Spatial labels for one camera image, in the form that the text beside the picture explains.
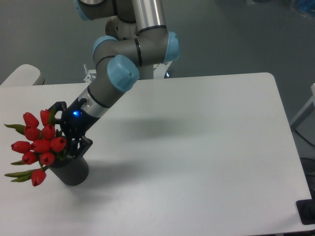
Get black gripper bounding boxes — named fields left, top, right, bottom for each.
left=47, top=98, right=99, bottom=158

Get red tulip bouquet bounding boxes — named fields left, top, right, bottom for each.
left=4, top=107, right=68, bottom=187

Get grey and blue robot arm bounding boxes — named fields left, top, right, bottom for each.
left=54, top=0, right=180, bottom=158

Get dark grey ribbed vase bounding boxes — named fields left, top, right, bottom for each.
left=49, top=152, right=89, bottom=186

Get white chair back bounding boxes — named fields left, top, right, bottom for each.
left=0, top=64, right=45, bottom=88

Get black device at table edge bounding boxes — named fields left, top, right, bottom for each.
left=296, top=199, right=315, bottom=225

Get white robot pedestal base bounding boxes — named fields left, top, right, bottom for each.
left=83, top=14, right=173, bottom=84

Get white frame at right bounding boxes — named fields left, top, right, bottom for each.
left=289, top=84, right=315, bottom=130

